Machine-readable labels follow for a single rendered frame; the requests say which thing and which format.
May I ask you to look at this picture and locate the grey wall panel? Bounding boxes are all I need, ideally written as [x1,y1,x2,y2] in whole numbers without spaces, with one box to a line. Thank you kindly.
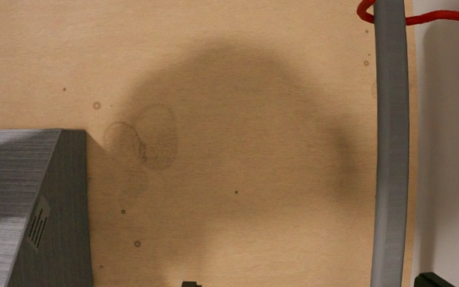
[410,19,459,287]

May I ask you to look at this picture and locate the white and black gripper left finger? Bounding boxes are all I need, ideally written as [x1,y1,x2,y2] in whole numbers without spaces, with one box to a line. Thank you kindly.
[181,281,202,287]

